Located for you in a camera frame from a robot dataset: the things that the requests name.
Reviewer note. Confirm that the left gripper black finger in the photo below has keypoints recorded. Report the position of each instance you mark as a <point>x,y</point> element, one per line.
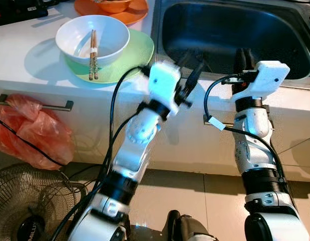
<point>196,75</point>
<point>185,59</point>

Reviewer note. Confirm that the light green plate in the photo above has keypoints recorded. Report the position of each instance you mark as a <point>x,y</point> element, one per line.
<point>135,55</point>

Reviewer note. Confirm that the white bowl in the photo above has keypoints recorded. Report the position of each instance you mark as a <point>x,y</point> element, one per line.
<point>110,35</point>

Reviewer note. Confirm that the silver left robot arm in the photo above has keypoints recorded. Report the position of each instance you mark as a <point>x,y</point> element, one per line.
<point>135,135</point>

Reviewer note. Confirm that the white kitchen cabinet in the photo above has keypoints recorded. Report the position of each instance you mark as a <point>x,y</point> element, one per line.
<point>187,143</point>

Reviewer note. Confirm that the stainless steel sink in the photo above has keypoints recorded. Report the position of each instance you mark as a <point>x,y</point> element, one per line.
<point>255,30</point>

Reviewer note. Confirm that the orange bowl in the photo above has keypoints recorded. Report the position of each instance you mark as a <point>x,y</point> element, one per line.
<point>115,6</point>

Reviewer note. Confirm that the robot right leg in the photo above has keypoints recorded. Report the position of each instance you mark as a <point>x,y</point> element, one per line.
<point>187,228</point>

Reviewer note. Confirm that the red plastic bag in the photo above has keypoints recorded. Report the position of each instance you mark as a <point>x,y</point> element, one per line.
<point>34,130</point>

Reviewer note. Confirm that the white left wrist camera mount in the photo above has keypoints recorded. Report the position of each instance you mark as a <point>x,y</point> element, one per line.
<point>162,85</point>

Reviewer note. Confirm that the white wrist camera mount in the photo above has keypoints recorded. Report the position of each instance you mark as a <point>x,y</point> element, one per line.
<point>162,85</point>
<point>265,75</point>

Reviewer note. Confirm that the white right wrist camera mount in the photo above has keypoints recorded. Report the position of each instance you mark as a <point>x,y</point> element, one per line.
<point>265,75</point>

